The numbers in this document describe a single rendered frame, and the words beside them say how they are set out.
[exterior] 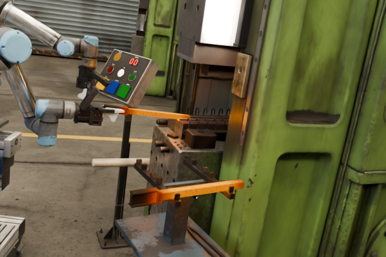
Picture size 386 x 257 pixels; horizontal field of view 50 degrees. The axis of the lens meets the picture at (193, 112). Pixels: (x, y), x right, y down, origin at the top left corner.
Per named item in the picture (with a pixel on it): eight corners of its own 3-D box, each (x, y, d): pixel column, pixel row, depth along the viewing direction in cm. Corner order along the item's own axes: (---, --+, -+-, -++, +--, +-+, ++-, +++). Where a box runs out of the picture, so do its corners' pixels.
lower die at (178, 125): (181, 139, 191) (183, 121, 189) (167, 125, 209) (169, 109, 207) (259, 140, 208) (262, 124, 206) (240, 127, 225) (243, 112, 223)
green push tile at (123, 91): (124, 99, 225) (130, 86, 226) (115, 95, 230) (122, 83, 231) (126, 100, 226) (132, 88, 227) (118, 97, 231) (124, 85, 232)
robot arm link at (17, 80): (-25, 28, 162) (22, 132, 186) (-17, 32, 154) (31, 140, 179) (3, 18, 168) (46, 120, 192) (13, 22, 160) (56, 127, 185)
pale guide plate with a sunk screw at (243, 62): (240, 97, 166) (248, 55, 162) (230, 92, 174) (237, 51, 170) (245, 98, 167) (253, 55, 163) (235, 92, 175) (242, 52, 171)
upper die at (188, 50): (192, 63, 182) (195, 41, 180) (176, 55, 200) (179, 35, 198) (272, 70, 199) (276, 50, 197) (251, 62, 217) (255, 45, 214)
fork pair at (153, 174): (157, 183, 138) (157, 178, 138) (149, 177, 143) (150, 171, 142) (213, 177, 150) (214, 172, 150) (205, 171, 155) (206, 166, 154)
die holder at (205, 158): (166, 244, 187) (180, 151, 176) (143, 203, 220) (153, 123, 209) (271, 234, 209) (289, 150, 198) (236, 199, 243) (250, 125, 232)
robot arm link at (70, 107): (64, 98, 177) (65, 103, 170) (74, 100, 179) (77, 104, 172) (61, 116, 179) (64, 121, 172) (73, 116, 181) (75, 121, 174)
